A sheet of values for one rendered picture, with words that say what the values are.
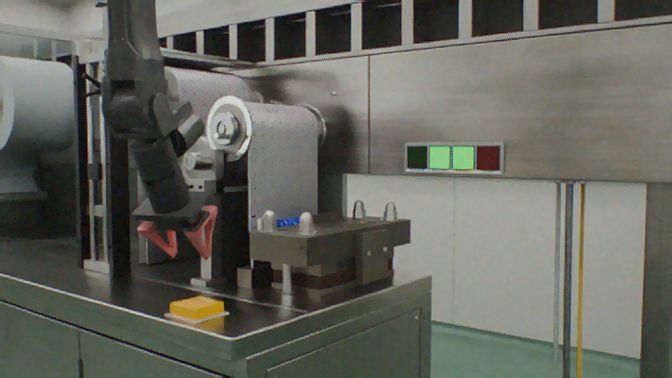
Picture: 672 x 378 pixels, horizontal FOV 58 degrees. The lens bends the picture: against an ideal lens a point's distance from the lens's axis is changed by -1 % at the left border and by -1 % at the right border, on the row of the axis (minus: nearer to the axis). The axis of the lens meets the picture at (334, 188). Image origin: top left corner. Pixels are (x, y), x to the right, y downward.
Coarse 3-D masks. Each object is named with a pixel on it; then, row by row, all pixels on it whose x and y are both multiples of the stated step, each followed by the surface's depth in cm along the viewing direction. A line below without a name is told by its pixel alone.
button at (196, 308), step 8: (176, 304) 112; (184, 304) 112; (192, 304) 112; (200, 304) 112; (208, 304) 112; (216, 304) 113; (176, 312) 112; (184, 312) 110; (192, 312) 109; (200, 312) 110; (208, 312) 111; (216, 312) 113
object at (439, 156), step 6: (432, 150) 144; (438, 150) 143; (444, 150) 142; (432, 156) 144; (438, 156) 143; (444, 156) 142; (432, 162) 144; (438, 162) 143; (444, 162) 143; (444, 168) 143
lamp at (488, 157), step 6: (480, 150) 137; (486, 150) 136; (492, 150) 135; (498, 150) 134; (480, 156) 137; (486, 156) 136; (492, 156) 135; (498, 156) 134; (480, 162) 137; (486, 162) 136; (492, 162) 135; (480, 168) 137; (486, 168) 136; (492, 168) 135
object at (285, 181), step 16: (256, 160) 138; (272, 160) 142; (288, 160) 146; (304, 160) 151; (256, 176) 138; (272, 176) 142; (288, 176) 147; (304, 176) 151; (256, 192) 138; (272, 192) 142; (288, 192) 147; (304, 192) 151; (256, 208) 139; (272, 208) 143; (288, 208) 147; (304, 208) 152
